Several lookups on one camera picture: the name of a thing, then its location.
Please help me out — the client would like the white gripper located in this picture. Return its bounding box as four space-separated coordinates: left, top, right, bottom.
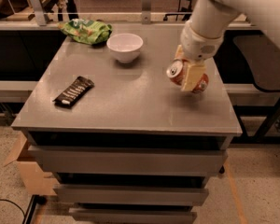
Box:
175 21 223 91

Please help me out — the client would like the orange soda can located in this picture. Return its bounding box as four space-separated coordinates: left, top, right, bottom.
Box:
166 59 209 93

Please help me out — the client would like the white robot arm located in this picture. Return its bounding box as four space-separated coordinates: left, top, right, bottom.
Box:
177 0 280 91

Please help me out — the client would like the white bowl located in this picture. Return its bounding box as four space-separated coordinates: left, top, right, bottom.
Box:
106 34 144 63

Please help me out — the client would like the green chip bag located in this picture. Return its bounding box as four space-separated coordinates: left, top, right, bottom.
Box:
58 19 113 45

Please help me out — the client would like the grey drawer cabinet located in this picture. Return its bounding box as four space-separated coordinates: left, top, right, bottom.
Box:
13 24 241 213

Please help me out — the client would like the dark snack bar wrapper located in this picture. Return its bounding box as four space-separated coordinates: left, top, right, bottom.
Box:
53 76 94 107

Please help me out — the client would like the top grey drawer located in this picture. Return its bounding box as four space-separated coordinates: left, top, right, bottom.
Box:
29 146 227 176

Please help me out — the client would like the grey drawer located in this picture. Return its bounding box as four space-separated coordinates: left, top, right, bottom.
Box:
53 184 208 206
29 146 227 176
69 208 197 224

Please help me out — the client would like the middle grey drawer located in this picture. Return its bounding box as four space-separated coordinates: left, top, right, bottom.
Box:
53 184 208 206

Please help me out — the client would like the bottom grey drawer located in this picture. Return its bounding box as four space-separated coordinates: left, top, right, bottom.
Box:
69 208 197 224

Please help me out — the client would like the cardboard box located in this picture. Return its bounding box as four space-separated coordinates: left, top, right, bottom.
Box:
4 133 58 196

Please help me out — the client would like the metal railing post middle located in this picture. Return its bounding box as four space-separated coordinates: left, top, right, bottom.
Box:
141 0 151 24

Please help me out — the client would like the metal railing post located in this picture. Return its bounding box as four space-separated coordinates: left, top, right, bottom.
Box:
141 0 151 24
29 0 47 26

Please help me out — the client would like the metal railing post left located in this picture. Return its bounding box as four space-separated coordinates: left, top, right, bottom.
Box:
29 0 47 26

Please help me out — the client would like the black floor cable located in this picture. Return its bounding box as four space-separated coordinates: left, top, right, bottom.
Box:
0 198 27 219

